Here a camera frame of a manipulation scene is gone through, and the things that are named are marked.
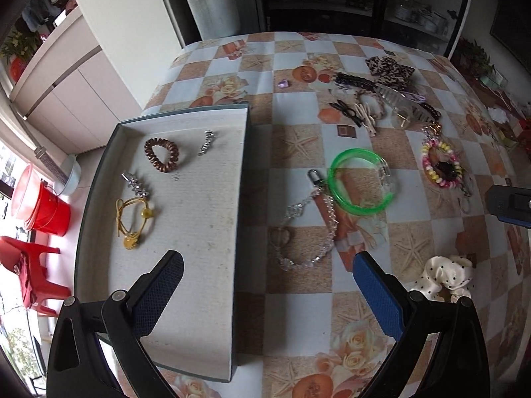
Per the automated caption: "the small black claw clip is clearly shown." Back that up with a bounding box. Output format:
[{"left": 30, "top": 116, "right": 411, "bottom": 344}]
[{"left": 434, "top": 161, "right": 458, "bottom": 181}]

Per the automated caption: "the yellow bead hair tie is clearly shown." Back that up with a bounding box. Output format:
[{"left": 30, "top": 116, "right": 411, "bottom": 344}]
[{"left": 114, "top": 196, "right": 156, "bottom": 251}]

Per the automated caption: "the cream polka dot scrunchie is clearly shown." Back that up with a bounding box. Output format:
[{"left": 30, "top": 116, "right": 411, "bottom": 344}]
[{"left": 412, "top": 255, "right": 473, "bottom": 304}]

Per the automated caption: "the multicolour spiral hair tie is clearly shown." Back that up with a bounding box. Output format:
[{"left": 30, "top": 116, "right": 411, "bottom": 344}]
[{"left": 420, "top": 138, "right": 464, "bottom": 190}]

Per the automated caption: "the silver rhinestone hair clip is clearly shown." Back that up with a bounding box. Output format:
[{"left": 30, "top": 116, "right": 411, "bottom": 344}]
[{"left": 120, "top": 171, "right": 149, "bottom": 199}]

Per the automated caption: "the green plastic bangle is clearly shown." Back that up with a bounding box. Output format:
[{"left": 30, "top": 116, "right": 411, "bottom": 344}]
[{"left": 328, "top": 148, "right": 395, "bottom": 216}]

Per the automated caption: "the brown spiral hair tie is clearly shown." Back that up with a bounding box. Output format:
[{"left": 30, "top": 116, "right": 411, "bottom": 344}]
[{"left": 143, "top": 136, "right": 181, "bottom": 173}]

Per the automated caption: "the beige hair clip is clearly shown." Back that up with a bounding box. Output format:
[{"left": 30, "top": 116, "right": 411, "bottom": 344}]
[{"left": 354, "top": 103, "right": 377, "bottom": 138}]

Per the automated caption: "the clear crystal bead chain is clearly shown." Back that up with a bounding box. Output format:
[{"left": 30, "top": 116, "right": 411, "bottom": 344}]
[{"left": 269, "top": 168, "right": 338, "bottom": 272}]

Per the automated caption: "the small silver charm clip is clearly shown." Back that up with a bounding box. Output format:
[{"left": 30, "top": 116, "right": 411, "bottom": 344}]
[{"left": 198, "top": 129, "right": 216, "bottom": 156}]

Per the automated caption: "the red plastic chair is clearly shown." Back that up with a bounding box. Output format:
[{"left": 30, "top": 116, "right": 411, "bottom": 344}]
[{"left": 1, "top": 236, "right": 72, "bottom": 317}]

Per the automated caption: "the red plastic bucket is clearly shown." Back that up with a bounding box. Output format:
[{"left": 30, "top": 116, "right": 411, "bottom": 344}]
[{"left": 11, "top": 165, "right": 71, "bottom": 236}]

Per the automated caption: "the grey shallow tray box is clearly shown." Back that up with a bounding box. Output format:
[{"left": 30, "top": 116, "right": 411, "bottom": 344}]
[{"left": 74, "top": 104, "right": 248, "bottom": 382}]

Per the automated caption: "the clear large claw clip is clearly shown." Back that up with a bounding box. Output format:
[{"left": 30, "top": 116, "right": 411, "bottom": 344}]
[{"left": 374, "top": 84, "right": 436, "bottom": 129}]

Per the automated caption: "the green leafy plant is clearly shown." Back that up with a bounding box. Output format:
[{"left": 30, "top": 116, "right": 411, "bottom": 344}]
[{"left": 453, "top": 38, "right": 495, "bottom": 79}]

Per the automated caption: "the checkered floral tablecloth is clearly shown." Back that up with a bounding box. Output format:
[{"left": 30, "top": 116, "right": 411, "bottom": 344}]
[{"left": 146, "top": 33, "right": 530, "bottom": 397}]

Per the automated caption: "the light blue basin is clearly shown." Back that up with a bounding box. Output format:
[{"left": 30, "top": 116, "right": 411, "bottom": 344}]
[{"left": 54, "top": 155, "right": 81, "bottom": 196}]

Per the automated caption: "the black bow hair clip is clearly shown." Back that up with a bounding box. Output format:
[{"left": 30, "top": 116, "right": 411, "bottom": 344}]
[{"left": 330, "top": 99, "right": 363, "bottom": 128}]

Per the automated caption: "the leopard print scrunchie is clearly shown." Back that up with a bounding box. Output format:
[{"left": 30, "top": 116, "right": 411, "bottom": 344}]
[{"left": 365, "top": 56, "right": 415, "bottom": 91}]

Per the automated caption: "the black beaded barrette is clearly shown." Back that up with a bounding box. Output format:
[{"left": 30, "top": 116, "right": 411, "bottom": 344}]
[{"left": 334, "top": 73, "right": 375, "bottom": 92}]

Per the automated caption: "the glass display shelf cabinet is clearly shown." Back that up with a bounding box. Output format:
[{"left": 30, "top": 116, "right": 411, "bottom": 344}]
[{"left": 258, "top": 0, "right": 470, "bottom": 57}]

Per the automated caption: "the white low cabinet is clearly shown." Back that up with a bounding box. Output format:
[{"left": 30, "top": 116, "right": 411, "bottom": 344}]
[{"left": 9, "top": 7, "right": 141, "bottom": 154}]

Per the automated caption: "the potted plant red pot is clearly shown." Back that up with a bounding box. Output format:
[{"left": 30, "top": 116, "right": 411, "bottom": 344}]
[{"left": 1, "top": 28, "right": 40, "bottom": 84}]

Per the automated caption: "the gold chain keyring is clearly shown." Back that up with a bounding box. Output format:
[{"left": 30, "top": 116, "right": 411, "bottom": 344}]
[{"left": 422, "top": 121, "right": 442, "bottom": 141}]

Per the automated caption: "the braided brown hair tie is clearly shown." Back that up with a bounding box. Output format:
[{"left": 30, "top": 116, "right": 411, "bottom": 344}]
[{"left": 356, "top": 89, "right": 387, "bottom": 121}]

